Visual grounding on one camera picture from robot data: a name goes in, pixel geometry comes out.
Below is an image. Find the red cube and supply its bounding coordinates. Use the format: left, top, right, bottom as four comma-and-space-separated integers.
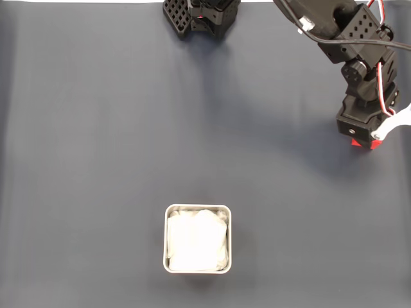
350, 138, 381, 151

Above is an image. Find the square metal box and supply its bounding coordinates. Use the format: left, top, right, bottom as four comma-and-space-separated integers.
162, 203, 232, 275

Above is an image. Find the white cloth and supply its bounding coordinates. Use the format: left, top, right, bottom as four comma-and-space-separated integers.
166, 208, 229, 272

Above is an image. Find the dark grey table mat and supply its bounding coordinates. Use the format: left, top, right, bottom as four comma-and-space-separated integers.
0, 1, 411, 308

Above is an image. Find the red white black servo cable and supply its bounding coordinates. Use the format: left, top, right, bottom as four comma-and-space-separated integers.
376, 60, 398, 117
365, 0, 387, 26

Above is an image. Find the black camera cable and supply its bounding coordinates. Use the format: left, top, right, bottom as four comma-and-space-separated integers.
278, 0, 411, 51

